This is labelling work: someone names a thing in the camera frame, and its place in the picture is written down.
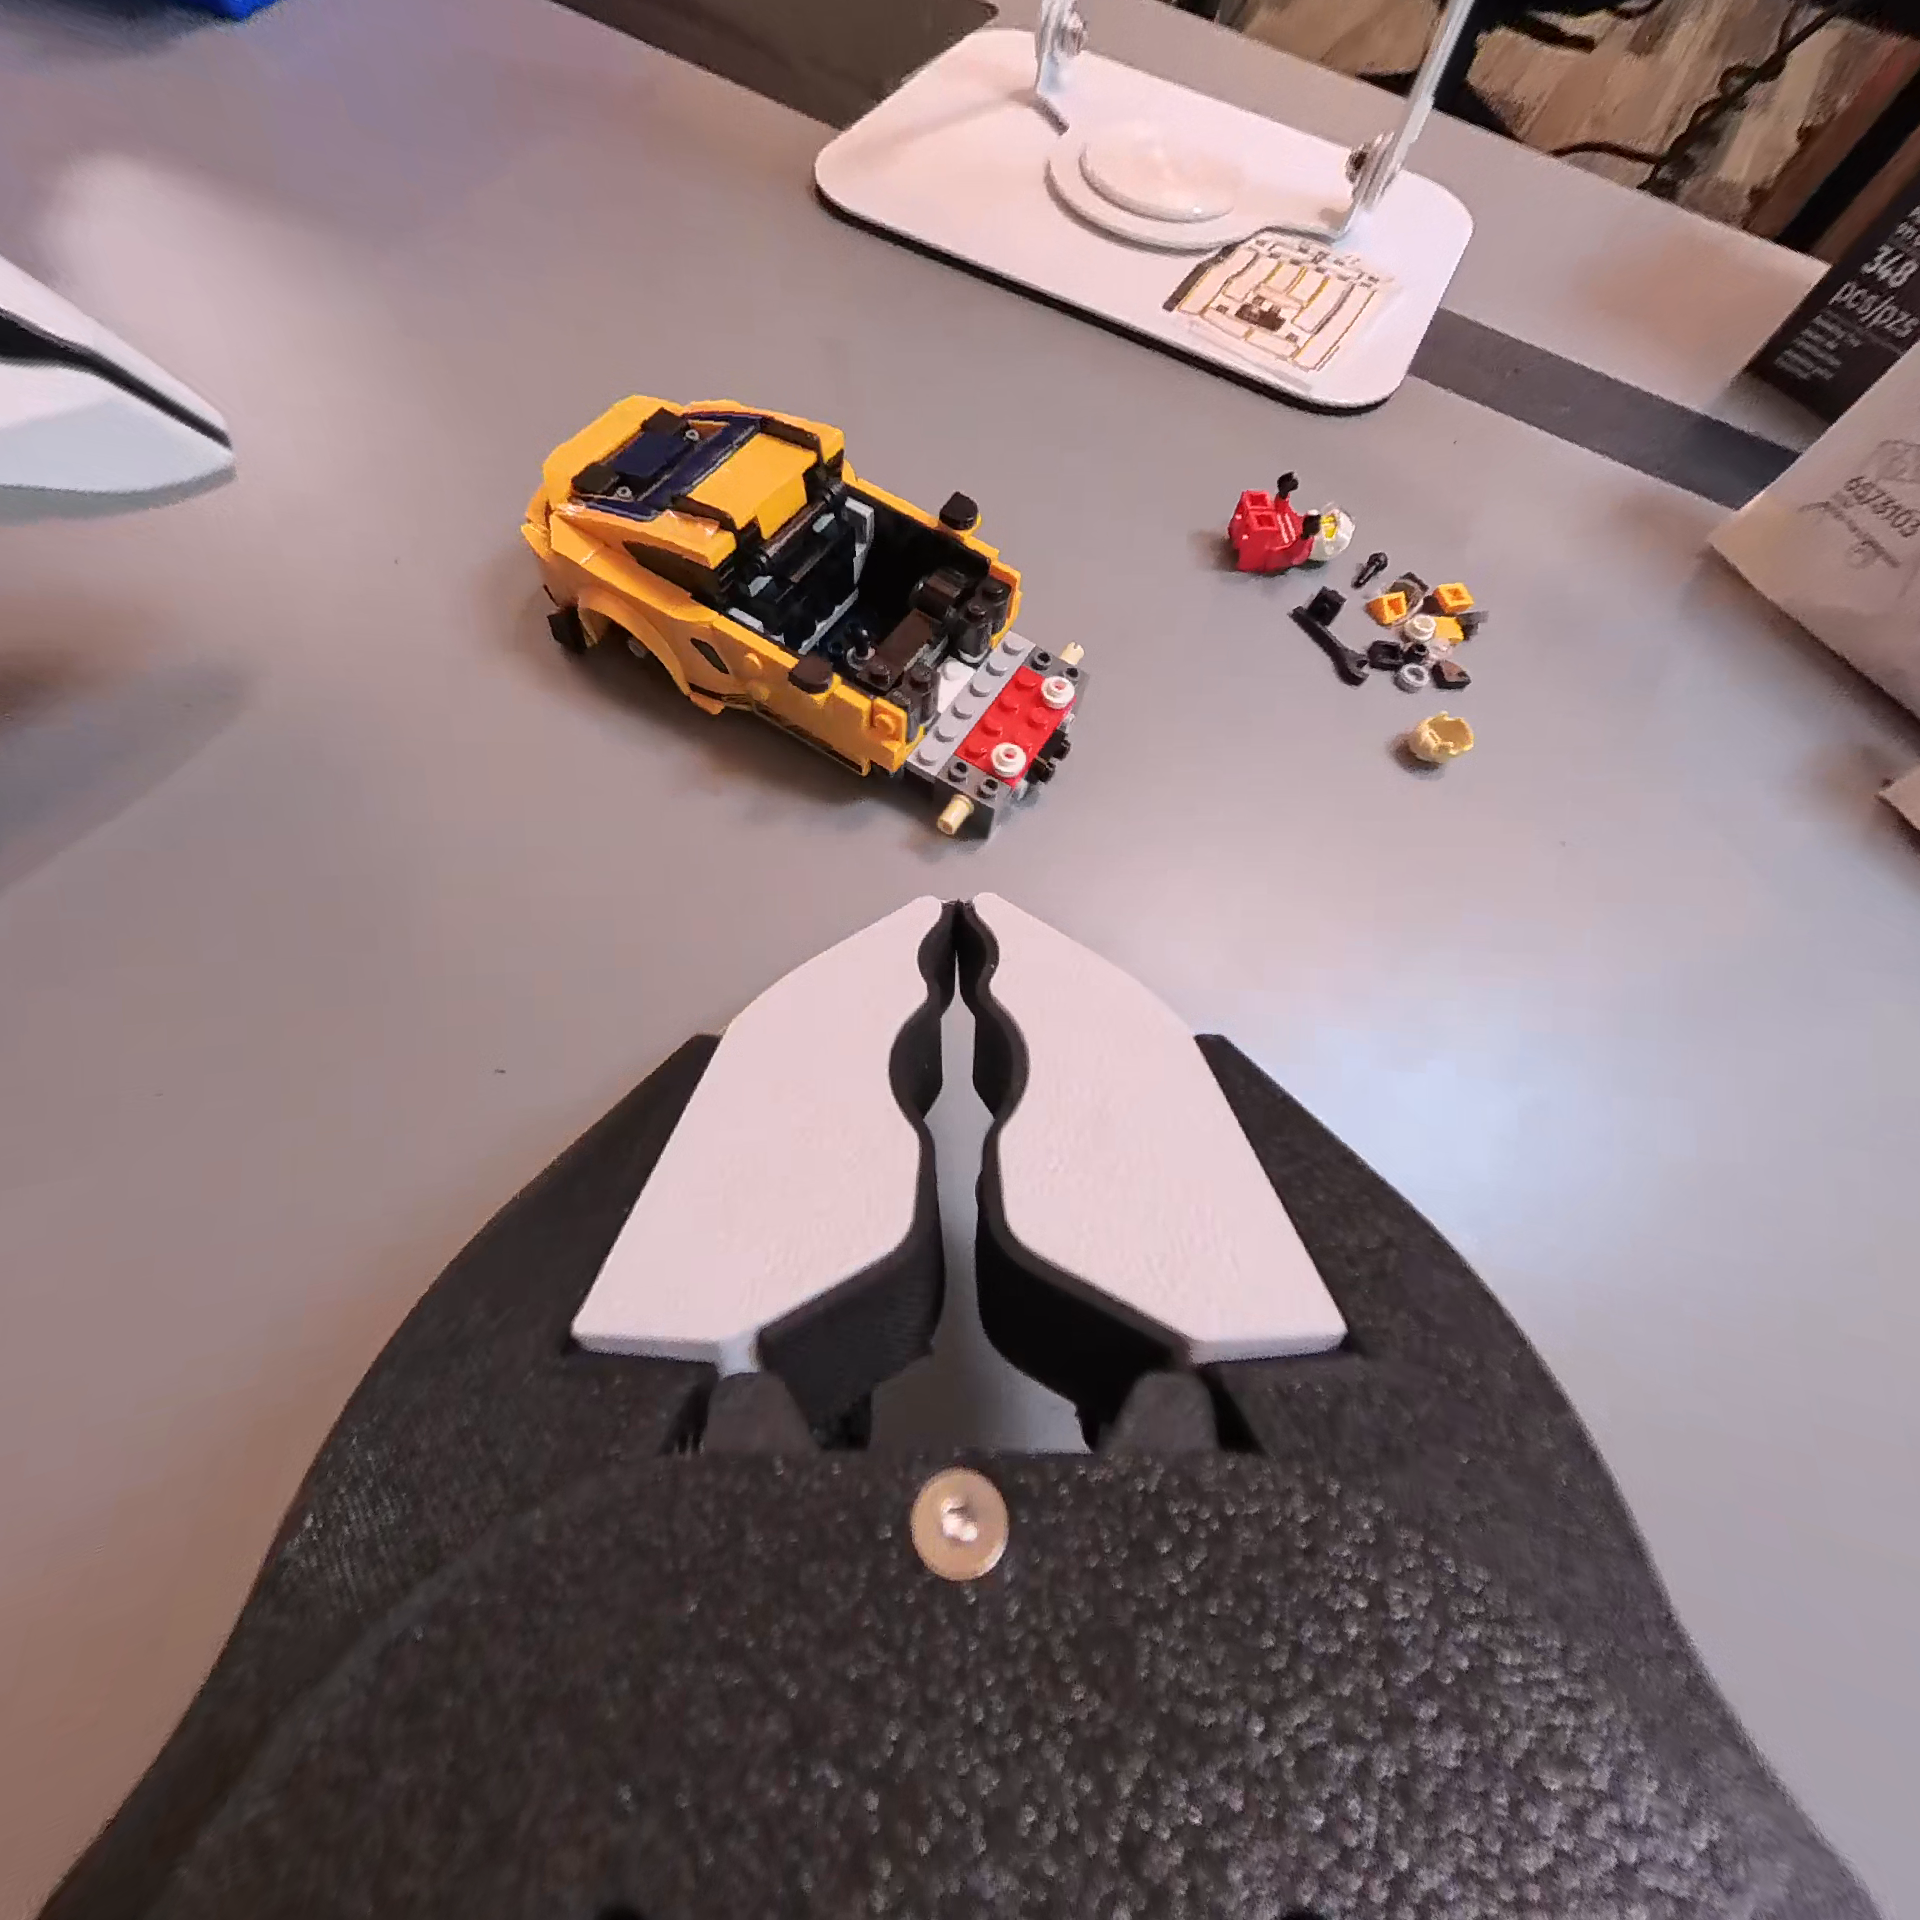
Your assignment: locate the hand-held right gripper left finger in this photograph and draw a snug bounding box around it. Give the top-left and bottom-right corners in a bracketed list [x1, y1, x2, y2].
[569, 893, 965, 1452]

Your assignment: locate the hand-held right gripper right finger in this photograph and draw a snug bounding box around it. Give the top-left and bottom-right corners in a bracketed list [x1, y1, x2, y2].
[961, 892, 1354, 1452]

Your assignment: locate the black lego set box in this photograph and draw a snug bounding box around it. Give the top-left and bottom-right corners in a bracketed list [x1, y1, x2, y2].
[1739, 194, 1920, 429]

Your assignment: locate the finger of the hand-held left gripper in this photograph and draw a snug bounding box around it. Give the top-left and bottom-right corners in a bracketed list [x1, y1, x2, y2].
[0, 251, 239, 521]

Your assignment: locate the white book stand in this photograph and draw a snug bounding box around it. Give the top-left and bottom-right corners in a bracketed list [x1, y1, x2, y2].
[813, 0, 1479, 410]

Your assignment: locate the sticker sheet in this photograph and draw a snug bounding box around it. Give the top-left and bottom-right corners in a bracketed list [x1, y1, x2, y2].
[1161, 229, 1389, 369]

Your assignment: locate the yellow lego car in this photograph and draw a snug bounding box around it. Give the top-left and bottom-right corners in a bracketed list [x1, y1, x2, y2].
[518, 394, 1087, 837]

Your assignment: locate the red lego minifigure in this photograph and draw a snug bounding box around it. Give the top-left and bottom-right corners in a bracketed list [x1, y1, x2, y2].
[1212, 469, 1354, 577]

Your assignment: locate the pile of small lego pieces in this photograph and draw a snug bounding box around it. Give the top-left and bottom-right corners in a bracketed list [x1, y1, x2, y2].
[1289, 550, 1491, 694]

